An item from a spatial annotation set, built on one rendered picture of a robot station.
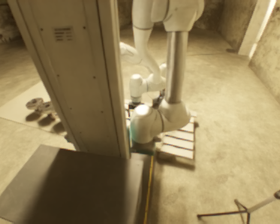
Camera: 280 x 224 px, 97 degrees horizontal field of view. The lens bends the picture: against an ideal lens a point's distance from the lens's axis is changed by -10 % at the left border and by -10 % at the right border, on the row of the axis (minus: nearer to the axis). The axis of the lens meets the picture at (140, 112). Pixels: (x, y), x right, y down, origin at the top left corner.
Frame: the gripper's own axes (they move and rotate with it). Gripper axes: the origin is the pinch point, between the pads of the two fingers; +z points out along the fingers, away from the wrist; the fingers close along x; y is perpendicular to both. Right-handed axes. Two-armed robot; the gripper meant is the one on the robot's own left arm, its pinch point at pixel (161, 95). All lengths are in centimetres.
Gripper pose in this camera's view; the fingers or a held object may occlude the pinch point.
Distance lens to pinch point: 172.2
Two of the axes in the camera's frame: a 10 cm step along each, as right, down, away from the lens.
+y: -5.8, 5.3, -6.3
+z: 0.0, 7.7, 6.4
